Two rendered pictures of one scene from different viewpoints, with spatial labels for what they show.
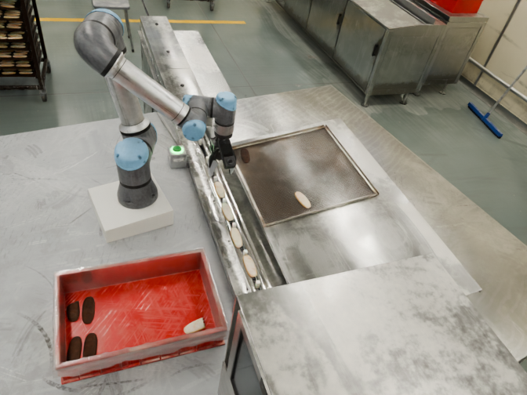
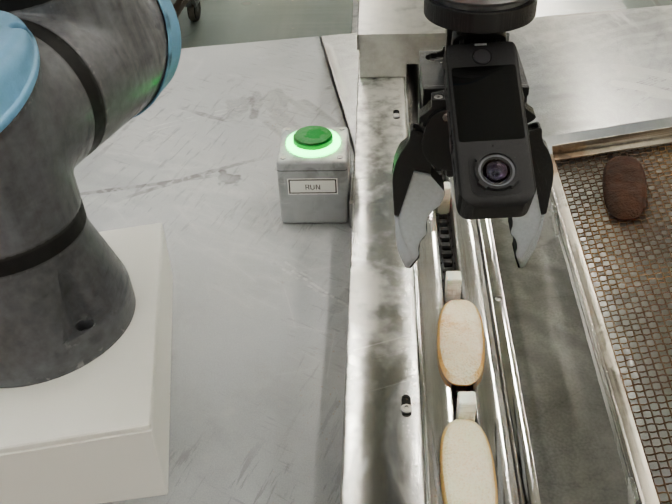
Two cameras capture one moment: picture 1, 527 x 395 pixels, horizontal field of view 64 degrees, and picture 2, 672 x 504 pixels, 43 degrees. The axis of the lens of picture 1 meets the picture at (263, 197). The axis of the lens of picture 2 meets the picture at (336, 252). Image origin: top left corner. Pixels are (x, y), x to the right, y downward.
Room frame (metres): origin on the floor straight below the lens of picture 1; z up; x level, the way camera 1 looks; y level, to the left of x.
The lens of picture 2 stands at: (0.85, 0.01, 1.34)
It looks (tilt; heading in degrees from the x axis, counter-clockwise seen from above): 38 degrees down; 31
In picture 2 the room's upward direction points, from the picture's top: 2 degrees counter-clockwise
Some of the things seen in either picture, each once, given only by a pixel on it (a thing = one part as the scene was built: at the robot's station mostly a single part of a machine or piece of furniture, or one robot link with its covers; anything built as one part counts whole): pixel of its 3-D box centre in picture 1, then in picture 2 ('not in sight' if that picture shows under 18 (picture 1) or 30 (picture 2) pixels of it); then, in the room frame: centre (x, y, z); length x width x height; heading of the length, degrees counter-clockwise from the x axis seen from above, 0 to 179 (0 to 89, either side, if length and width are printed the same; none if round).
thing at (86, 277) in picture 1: (140, 309); not in sight; (0.70, 0.30, 0.87); 0.49 x 0.34 x 0.10; 117
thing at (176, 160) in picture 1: (177, 159); (318, 188); (1.49, 0.41, 0.84); 0.08 x 0.08 x 0.11; 27
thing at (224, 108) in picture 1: (224, 108); not in sight; (1.35, 0.20, 1.23); 0.09 x 0.08 x 0.11; 99
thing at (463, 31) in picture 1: (430, 45); not in sight; (4.78, -1.46, 0.44); 0.70 x 0.55 x 0.87; 27
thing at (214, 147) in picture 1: (221, 143); (473, 74); (1.36, 0.20, 1.07); 0.09 x 0.08 x 0.12; 28
